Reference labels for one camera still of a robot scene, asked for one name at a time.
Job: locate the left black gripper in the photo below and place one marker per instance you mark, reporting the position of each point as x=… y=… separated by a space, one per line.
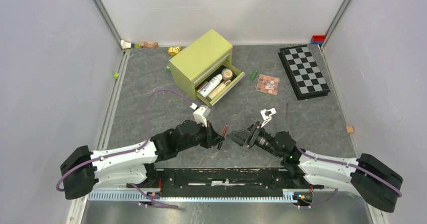
x=212 y=138

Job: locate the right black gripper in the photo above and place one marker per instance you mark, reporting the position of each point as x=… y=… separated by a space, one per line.
x=247 y=136

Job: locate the white plastic bottle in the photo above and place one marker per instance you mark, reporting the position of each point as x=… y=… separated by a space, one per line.
x=211 y=85

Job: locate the pink eyeshadow palette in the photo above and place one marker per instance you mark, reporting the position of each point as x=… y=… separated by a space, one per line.
x=268 y=84

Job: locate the round powder jar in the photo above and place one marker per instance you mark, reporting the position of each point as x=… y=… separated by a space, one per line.
x=227 y=74

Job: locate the green metal drawer box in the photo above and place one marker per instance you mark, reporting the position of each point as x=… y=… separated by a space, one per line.
x=200 y=62

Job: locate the red black lip pencil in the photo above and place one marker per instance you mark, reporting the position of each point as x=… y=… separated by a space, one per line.
x=219 y=146

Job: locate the rose gold lipstick tube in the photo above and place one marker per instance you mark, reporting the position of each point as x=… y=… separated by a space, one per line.
x=202 y=86

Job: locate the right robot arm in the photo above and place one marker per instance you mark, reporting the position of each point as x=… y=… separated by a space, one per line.
x=365 y=176

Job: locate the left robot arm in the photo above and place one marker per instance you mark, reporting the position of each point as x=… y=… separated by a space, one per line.
x=84 y=170

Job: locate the black white checkerboard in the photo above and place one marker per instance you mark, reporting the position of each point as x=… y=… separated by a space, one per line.
x=303 y=72

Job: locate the yellow toy car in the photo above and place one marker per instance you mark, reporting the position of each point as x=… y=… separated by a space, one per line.
x=174 y=50

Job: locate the small wooden cube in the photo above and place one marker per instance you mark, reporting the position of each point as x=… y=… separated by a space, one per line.
x=349 y=129

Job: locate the wooden toy blocks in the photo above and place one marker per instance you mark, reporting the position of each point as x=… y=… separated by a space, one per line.
x=142 y=44

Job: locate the red blue blocks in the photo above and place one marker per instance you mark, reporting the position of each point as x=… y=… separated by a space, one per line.
x=318 y=39

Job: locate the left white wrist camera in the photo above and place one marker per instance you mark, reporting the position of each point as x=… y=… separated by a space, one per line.
x=200 y=113

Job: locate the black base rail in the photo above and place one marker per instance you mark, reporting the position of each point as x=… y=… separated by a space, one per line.
x=223 y=182

